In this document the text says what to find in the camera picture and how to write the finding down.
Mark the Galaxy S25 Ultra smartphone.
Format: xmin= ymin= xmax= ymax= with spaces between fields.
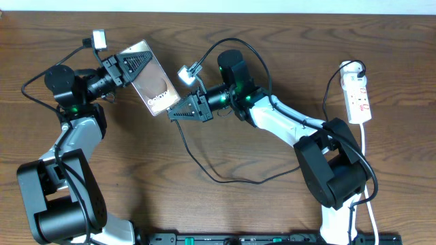
xmin=121 ymin=39 xmax=181 ymax=116

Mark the black USB charging cable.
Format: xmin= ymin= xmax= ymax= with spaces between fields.
xmin=166 ymin=59 xmax=367 ymax=185

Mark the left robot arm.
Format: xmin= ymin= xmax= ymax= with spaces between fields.
xmin=16 ymin=51 xmax=153 ymax=244

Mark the white power strip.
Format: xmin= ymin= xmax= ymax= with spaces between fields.
xmin=340 ymin=61 xmax=372 ymax=125

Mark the black mounting rail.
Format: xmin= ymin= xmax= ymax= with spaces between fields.
xmin=136 ymin=232 xmax=403 ymax=245

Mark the white power strip cord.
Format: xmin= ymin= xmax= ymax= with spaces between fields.
xmin=359 ymin=122 xmax=380 ymax=245

